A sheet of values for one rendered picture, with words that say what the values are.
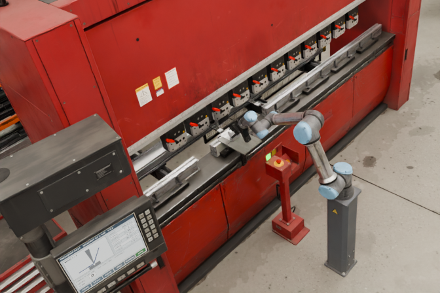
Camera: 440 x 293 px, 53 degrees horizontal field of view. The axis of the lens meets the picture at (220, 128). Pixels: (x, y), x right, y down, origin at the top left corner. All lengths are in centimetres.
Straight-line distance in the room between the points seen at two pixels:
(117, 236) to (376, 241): 232
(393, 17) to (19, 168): 366
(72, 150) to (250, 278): 213
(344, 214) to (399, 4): 223
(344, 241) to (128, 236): 170
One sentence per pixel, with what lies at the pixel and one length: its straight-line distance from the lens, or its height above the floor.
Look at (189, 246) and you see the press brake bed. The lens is 326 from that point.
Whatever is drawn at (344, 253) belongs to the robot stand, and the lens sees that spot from 335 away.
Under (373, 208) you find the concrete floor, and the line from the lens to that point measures 398.
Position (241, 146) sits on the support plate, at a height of 100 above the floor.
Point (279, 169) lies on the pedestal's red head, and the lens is 316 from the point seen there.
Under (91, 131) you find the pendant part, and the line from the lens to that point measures 185.
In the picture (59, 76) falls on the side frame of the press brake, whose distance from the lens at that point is 201.
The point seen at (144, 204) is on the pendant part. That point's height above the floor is 159.
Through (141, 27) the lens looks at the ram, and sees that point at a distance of 242.
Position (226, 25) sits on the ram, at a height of 179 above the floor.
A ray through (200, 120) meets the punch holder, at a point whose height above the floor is 127.
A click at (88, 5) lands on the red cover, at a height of 226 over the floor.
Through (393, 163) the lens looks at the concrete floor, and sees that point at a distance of 440.
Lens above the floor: 294
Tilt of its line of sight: 37 degrees down
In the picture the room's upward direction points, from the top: 11 degrees counter-clockwise
